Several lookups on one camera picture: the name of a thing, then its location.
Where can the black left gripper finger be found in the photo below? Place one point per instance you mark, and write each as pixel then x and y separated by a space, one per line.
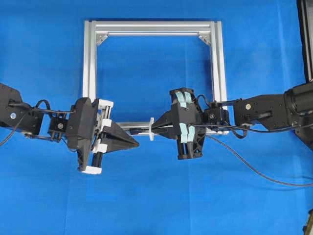
pixel 112 130
pixel 111 147

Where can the yellow-green object at edge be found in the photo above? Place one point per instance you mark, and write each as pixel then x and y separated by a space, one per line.
pixel 308 228

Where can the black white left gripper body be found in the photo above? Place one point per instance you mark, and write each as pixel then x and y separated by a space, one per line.
pixel 83 127

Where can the square aluminium extrusion frame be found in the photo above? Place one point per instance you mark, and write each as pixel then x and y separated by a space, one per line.
pixel 210 32

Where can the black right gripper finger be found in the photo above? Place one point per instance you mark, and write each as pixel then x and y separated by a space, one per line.
pixel 166 120
pixel 168 132

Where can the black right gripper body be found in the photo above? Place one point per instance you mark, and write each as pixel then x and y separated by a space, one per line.
pixel 186 116

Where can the white string loop holder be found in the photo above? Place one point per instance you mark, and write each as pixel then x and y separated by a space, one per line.
pixel 151 134

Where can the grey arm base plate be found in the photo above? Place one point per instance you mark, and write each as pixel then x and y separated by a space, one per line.
pixel 306 136

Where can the black metal rail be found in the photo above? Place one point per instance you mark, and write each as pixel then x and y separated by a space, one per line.
pixel 305 16

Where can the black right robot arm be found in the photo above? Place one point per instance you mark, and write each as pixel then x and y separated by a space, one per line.
pixel 291 110

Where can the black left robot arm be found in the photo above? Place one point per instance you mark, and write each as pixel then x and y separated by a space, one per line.
pixel 38 122

